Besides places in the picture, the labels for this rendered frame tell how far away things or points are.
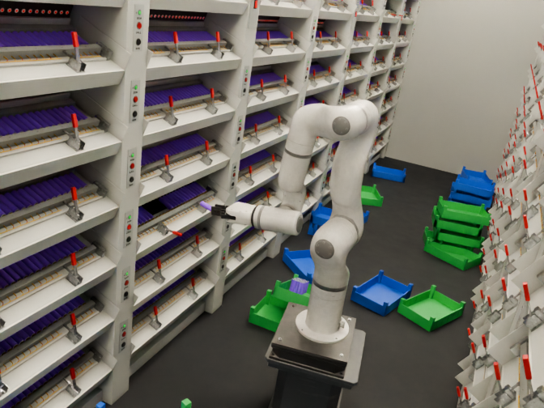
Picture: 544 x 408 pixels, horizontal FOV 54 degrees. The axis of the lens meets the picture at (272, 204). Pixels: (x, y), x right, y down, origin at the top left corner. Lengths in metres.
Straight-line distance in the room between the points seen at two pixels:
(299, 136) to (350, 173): 0.20
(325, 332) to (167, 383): 0.66
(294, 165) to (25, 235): 0.80
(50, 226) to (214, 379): 0.99
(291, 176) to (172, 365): 0.95
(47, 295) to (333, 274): 0.86
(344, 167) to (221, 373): 1.02
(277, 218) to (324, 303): 0.32
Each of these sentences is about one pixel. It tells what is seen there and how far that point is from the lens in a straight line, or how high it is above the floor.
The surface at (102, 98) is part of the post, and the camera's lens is 1.62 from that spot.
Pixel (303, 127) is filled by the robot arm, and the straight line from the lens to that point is 1.66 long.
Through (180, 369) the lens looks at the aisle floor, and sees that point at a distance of 2.24.
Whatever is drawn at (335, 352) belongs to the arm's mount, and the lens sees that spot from 1.85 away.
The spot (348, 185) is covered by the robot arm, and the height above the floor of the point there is 0.91.
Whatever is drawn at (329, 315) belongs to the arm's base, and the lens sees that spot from 1.85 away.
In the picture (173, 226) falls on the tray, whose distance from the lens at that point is 2.02.
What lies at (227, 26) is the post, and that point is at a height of 1.27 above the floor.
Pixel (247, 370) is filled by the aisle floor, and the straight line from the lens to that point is 2.27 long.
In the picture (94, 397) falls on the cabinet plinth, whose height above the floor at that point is 0.05.
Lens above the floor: 1.42
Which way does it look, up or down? 21 degrees down
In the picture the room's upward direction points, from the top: 9 degrees clockwise
